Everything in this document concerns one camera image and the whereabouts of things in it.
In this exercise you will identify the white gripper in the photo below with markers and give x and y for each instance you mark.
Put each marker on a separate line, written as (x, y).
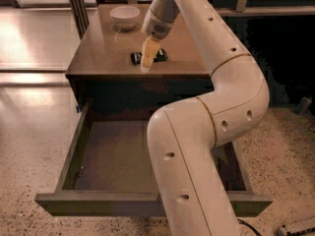
(157, 27)

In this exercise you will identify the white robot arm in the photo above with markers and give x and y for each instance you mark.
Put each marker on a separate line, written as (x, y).
(182, 134)

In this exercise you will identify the white ceramic bowl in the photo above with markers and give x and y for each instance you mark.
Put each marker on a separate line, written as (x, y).
(125, 17)

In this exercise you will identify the open top drawer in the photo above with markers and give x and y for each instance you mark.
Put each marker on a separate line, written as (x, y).
(108, 172)

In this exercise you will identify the white power strip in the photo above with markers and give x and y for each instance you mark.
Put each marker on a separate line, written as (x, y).
(299, 228)

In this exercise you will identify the brown wooden cabinet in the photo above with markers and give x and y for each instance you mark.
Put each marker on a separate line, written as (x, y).
(102, 71)

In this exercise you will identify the metal window frame post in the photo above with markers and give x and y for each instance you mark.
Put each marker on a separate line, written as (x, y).
(80, 16)

